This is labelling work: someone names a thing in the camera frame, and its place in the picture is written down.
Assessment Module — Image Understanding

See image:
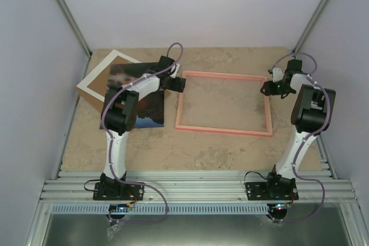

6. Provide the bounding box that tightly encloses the sunset landscape photo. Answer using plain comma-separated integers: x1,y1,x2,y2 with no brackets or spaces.
106,60,173,128

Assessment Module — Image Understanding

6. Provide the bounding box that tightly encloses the pink picture frame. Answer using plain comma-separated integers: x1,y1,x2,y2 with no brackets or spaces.
175,70,273,137

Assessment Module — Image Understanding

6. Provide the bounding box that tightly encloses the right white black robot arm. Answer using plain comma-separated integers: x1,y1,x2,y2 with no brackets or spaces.
261,59,336,199

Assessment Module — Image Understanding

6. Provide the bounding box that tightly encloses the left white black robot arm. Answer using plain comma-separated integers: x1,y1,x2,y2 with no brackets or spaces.
93,55,186,200

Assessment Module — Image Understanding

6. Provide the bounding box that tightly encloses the white mat brown backing board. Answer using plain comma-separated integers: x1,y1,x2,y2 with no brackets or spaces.
76,50,141,113

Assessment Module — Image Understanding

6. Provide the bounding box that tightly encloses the right circuit board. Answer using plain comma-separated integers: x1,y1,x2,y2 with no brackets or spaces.
270,202,292,210

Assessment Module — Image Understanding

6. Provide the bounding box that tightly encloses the circuit board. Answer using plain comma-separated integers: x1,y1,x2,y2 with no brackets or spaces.
108,202,135,213
270,202,292,210

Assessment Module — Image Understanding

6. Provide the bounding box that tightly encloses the left circuit board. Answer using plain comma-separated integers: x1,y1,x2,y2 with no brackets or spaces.
108,202,135,213

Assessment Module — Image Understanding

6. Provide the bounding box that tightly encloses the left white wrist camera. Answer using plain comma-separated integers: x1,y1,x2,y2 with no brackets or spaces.
169,63,180,78

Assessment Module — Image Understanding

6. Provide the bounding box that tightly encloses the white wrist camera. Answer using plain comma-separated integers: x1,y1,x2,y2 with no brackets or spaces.
272,67,284,83
169,63,180,78

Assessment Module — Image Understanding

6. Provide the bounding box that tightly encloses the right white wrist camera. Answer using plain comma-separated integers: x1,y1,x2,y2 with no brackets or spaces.
272,67,284,83

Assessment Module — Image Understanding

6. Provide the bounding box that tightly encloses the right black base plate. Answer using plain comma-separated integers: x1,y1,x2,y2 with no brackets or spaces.
245,182,299,201

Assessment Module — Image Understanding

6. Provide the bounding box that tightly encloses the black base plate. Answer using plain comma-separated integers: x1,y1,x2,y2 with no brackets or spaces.
92,182,144,202
245,182,299,201

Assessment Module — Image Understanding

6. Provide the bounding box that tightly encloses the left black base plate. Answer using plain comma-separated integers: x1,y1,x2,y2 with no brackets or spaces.
92,182,144,202

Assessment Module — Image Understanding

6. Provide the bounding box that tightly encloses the blue slotted cable duct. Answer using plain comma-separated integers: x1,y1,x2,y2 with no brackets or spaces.
51,203,269,215

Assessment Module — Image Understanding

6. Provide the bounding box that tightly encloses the aluminium rail platform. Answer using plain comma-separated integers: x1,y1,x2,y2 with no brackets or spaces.
40,170,357,203

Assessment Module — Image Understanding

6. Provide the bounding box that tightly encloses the left aluminium corner post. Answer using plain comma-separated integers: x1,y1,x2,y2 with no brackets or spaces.
55,0,92,60

